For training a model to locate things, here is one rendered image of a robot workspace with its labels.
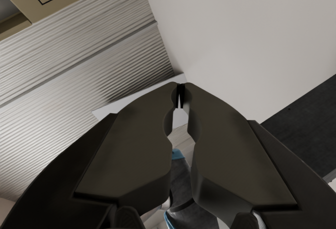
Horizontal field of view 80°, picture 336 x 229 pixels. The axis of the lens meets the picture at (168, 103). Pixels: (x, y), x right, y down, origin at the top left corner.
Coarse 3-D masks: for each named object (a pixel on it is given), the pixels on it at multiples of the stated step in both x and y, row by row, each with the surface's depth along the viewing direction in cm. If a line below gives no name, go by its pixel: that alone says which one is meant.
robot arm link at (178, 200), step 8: (176, 152) 73; (176, 160) 71; (184, 160) 74; (176, 168) 70; (184, 168) 71; (176, 176) 68; (184, 176) 70; (176, 184) 67; (184, 184) 69; (176, 192) 67; (184, 192) 68; (168, 200) 64; (176, 200) 68; (184, 200) 68; (160, 208) 66; (168, 208) 67; (144, 216) 60
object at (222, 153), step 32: (192, 96) 10; (192, 128) 10; (224, 128) 8; (192, 160) 8; (224, 160) 7; (256, 160) 7; (192, 192) 7; (224, 192) 6; (256, 192) 6; (288, 192) 6; (224, 224) 8
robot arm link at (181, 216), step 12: (192, 204) 68; (168, 216) 71; (180, 216) 68; (192, 216) 67; (204, 216) 68; (168, 228) 68; (180, 228) 67; (192, 228) 67; (204, 228) 67; (216, 228) 67
